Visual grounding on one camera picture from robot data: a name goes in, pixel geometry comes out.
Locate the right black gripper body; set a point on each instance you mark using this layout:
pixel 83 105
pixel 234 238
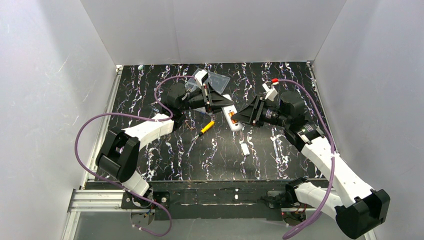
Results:
pixel 259 111

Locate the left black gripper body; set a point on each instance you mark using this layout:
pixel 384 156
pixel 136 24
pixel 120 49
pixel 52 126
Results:
pixel 209 99

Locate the white remote control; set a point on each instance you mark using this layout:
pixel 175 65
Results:
pixel 228 112

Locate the white battery cover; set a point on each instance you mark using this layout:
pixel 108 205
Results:
pixel 245 149

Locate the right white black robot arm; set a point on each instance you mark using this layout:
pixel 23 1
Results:
pixel 356 207

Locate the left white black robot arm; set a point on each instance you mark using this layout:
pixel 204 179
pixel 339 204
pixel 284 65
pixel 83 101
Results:
pixel 119 153

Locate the clear plastic parts organizer box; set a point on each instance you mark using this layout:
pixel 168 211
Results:
pixel 217 81

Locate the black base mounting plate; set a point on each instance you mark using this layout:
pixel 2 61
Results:
pixel 228 199

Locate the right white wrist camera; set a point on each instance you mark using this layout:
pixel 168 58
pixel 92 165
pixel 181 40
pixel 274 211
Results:
pixel 270 91

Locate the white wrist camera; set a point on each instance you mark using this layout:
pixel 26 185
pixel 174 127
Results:
pixel 200 76
pixel 270 91

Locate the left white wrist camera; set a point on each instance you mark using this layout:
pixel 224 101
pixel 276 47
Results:
pixel 200 76

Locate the yellow handled screwdriver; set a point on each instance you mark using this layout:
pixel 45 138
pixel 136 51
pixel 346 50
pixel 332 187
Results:
pixel 202 132

